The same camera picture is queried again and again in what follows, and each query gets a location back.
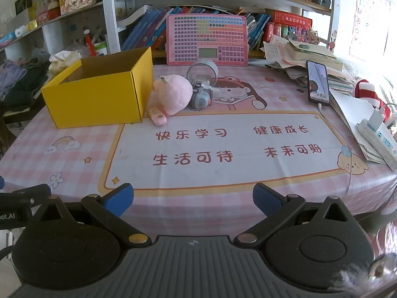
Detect alphabet wall poster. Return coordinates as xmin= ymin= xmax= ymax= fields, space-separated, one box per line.
xmin=348 ymin=0 xmax=392 ymax=63

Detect white power strip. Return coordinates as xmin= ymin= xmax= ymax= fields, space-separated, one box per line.
xmin=357 ymin=118 xmax=397 ymax=172

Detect white shelf frame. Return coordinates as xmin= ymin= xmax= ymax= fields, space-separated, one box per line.
xmin=101 ymin=0 xmax=340 ymax=56

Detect white plugged-in charger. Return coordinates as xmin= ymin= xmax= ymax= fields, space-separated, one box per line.
xmin=368 ymin=108 xmax=387 ymax=131

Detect dark cloth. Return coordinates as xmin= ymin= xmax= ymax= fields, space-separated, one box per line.
xmin=2 ymin=65 xmax=51 ymax=114

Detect clear tape roll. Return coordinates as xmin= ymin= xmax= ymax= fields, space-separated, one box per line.
xmin=187 ymin=59 xmax=219 ymax=85

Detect white tissue bag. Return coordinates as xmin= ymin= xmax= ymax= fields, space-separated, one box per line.
xmin=49 ymin=50 xmax=84 ymax=75

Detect black smartphone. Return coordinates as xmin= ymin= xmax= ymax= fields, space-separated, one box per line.
xmin=306 ymin=60 xmax=331 ymax=105

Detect small pink eraser case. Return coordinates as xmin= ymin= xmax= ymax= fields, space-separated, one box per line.
xmin=148 ymin=107 xmax=168 ymax=126

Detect pink plush toy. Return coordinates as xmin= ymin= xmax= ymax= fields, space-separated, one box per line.
xmin=147 ymin=74 xmax=193 ymax=116

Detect grey cloth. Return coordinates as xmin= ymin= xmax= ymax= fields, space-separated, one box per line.
xmin=29 ymin=48 xmax=52 ymax=66

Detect pile of papers and booklets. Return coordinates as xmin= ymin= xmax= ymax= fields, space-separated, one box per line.
xmin=263 ymin=34 xmax=356 ymax=91

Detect pink learning tablet board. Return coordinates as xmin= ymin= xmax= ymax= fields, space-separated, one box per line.
xmin=166 ymin=14 xmax=249 ymax=67

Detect red and white plush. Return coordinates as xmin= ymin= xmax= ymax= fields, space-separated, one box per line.
xmin=354 ymin=80 xmax=389 ymax=122

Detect purple cloth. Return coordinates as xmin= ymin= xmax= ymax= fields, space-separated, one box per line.
xmin=0 ymin=62 xmax=28 ymax=91

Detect yellow cardboard box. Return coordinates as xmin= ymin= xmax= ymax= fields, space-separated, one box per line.
xmin=41 ymin=46 xmax=154 ymax=130

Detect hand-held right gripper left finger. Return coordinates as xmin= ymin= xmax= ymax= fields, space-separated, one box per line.
xmin=33 ymin=183 xmax=152 ymax=249

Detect red boxes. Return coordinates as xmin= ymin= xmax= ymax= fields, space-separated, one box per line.
xmin=264 ymin=10 xmax=313 ymax=42

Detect white and green container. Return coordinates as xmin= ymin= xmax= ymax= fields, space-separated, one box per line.
xmin=93 ymin=41 xmax=110 ymax=57

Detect grey fluffy fur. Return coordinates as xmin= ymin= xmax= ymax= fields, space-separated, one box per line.
xmin=333 ymin=251 xmax=397 ymax=298

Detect blue and white canister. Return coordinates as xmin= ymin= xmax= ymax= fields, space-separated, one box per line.
xmin=189 ymin=81 xmax=214 ymax=111

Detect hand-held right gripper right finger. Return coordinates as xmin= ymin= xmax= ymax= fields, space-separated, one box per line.
xmin=233 ymin=183 xmax=356 ymax=248

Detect stack of white paper sheets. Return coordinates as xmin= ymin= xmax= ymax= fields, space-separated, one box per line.
xmin=329 ymin=89 xmax=390 ymax=166

